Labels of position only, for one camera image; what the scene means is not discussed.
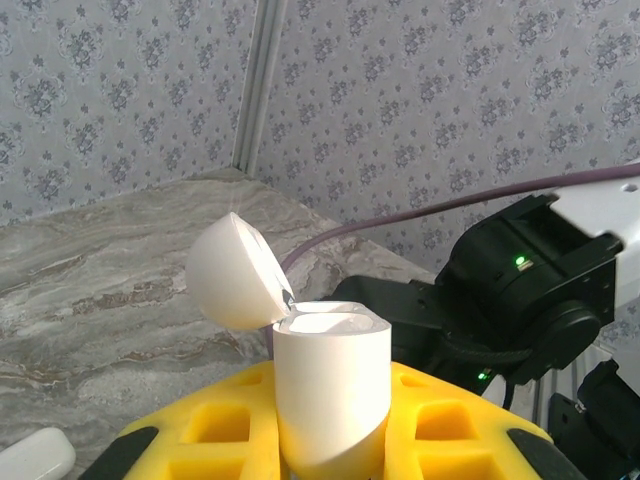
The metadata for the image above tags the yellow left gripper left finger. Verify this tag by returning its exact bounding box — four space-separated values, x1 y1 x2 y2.
78 359 282 480

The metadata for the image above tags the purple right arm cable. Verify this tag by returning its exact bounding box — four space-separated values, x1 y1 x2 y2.
278 162 640 274

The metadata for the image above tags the white earbud charging case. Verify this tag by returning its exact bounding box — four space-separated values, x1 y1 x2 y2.
184 211 394 477
0 427 77 480

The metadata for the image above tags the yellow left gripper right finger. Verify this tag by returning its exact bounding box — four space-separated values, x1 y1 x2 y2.
383 360 589 480

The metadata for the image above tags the aluminium frame corner post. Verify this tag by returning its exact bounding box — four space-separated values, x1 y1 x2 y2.
231 0 291 175

